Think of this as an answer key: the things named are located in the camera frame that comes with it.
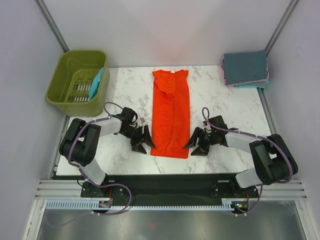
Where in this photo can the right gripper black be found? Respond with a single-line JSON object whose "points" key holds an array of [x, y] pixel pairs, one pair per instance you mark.
{"points": [[197, 132]]}

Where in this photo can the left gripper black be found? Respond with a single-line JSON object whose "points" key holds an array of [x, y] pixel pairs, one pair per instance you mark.
{"points": [[136, 144]]}

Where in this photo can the orange t shirt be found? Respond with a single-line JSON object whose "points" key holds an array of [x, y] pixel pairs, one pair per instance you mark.
{"points": [[170, 114]]}

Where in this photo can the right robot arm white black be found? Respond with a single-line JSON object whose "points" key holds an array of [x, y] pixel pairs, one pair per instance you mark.
{"points": [[272, 160]]}

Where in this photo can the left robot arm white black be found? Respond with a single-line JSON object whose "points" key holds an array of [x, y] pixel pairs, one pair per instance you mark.
{"points": [[79, 145]]}

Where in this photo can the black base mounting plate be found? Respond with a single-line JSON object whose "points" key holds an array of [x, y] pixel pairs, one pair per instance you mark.
{"points": [[204, 188]]}

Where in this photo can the teal t shirt in basket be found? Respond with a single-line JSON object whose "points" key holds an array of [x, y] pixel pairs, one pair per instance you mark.
{"points": [[95, 84]]}

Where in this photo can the folded dark teal t shirt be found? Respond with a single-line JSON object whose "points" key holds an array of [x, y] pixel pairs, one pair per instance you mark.
{"points": [[261, 54]]}

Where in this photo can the olive green plastic basket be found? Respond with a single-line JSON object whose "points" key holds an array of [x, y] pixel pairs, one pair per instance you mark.
{"points": [[72, 79]]}

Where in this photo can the aluminium frame rail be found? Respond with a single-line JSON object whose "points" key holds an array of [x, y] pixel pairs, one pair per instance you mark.
{"points": [[58, 190]]}

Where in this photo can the light blue slotted cable duct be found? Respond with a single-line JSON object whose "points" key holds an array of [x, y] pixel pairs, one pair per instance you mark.
{"points": [[100, 205]]}

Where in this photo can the left aluminium corner post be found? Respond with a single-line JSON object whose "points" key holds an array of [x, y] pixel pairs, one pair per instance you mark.
{"points": [[52, 25]]}

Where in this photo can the aluminium corner post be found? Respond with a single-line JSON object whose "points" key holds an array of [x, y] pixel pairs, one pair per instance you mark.
{"points": [[281, 25], [52, 25]]}

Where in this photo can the right aluminium corner post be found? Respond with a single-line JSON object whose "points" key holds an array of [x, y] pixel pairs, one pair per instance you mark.
{"points": [[281, 25]]}

